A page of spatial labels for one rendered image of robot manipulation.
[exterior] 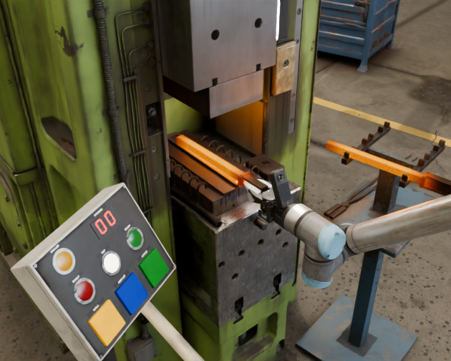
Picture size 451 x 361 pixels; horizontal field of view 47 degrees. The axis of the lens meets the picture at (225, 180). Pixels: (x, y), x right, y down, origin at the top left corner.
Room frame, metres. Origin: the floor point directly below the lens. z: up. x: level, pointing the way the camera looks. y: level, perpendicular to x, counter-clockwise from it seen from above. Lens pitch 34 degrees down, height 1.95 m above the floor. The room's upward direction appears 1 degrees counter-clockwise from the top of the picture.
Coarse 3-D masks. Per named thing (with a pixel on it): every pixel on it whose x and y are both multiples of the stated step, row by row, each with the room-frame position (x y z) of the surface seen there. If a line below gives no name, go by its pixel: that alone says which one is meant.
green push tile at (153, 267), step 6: (150, 252) 1.01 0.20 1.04; (156, 252) 1.02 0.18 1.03; (144, 258) 1.00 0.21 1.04; (150, 258) 1.00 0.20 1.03; (156, 258) 1.01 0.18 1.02; (162, 258) 1.02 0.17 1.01; (138, 264) 0.97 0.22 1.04; (144, 264) 0.98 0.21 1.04; (150, 264) 0.99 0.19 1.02; (156, 264) 1.00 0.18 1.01; (162, 264) 1.01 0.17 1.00; (144, 270) 0.96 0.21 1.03; (150, 270) 0.98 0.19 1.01; (156, 270) 0.99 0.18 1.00; (162, 270) 1.00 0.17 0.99; (168, 270) 1.01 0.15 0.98; (150, 276) 0.96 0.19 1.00; (156, 276) 0.98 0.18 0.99; (162, 276) 0.99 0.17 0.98; (150, 282) 0.95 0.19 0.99; (156, 282) 0.96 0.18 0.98
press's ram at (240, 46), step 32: (160, 0) 1.39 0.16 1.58; (192, 0) 1.29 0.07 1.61; (224, 0) 1.35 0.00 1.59; (256, 0) 1.42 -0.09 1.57; (160, 32) 1.40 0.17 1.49; (192, 32) 1.29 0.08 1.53; (224, 32) 1.35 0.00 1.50; (256, 32) 1.42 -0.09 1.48; (192, 64) 1.29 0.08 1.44; (224, 64) 1.35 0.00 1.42; (256, 64) 1.45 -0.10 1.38
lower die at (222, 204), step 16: (176, 144) 1.64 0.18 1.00; (208, 144) 1.65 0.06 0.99; (176, 160) 1.55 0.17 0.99; (192, 160) 1.54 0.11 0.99; (176, 176) 1.47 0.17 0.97; (192, 176) 1.46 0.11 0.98; (208, 176) 1.44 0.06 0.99; (224, 176) 1.43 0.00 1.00; (256, 176) 1.44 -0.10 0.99; (192, 192) 1.40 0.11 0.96; (208, 192) 1.37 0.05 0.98; (224, 192) 1.35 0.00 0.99; (240, 192) 1.38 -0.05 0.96; (208, 208) 1.33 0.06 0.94; (224, 208) 1.34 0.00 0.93
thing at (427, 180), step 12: (336, 144) 1.56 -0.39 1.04; (360, 156) 1.49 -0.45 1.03; (372, 156) 1.48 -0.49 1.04; (384, 168) 1.43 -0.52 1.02; (396, 168) 1.40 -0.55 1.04; (408, 168) 1.40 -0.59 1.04; (420, 180) 1.34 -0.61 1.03; (432, 180) 1.33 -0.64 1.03; (444, 180) 1.32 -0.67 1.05; (444, 192) 1.31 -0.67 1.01
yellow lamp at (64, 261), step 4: (60, 252) 0.86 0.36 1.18; (64, 252) 0.87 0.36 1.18; (56, 256) 0.85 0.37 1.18; (60, 256) 0.86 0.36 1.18; (64, 256) 0.86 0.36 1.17; (68, 256) 0.87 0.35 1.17; (56, 260) 0.84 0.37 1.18; (60, 260) 0.85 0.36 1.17; (64, 260) 0.85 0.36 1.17; (68, 260) 0.86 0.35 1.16; (72, 260) 0.87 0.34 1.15; (56, 264) 0.84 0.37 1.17; (60, 264) 0.84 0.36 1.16; (64, 264) 0.85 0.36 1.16; (68, 264) 0.85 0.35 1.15; (60, 268) 0.84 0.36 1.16; (64, 268) 0.84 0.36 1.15; (68, 268) 0.85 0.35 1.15
